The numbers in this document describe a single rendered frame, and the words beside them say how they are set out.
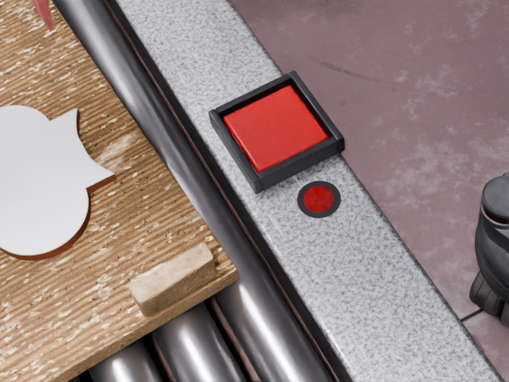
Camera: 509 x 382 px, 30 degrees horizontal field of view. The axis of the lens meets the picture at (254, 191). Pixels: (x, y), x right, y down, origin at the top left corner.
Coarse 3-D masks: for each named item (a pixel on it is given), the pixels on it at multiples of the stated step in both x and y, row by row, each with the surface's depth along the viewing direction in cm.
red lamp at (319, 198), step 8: (312, 192) 69; (320, 192) 69; (328, 192) 69; (304, 200) 69; (312, 200) 69; (320, 200) 69; (328, 200) 69; (312, 208) 69; (320, 208) 69; (328, 208) 68
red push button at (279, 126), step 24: (288, 96) 73; (240, 120) 72; (264, 120) 72; (288, 120) 71; (312, 120) 71; (240, 144) 71; (264, 144) 70; (288, 144) 70; (312, 144) 70; (264, 168) 69
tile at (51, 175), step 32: (0, 128) 72; (32, 128) 71; (64, 128) 71; (0, 160) 70; (32, 160) 70; (64, 160) 70; (0, 192) 69; (32, 192) 68; (64, 192) 68; (0, 224) 67; (32, 224) 67; (64, 224) 67; (32, 256) 66
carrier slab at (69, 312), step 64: (0, 0) 80; (0, 64) 76; (64, 64) 76; (128, 128) 72; (128, 192) 69; (0, 256) 67; (64, 256) 66; (128, 256) 66; (0, 320) 64; (64, 320) 64; (128, 320) 63
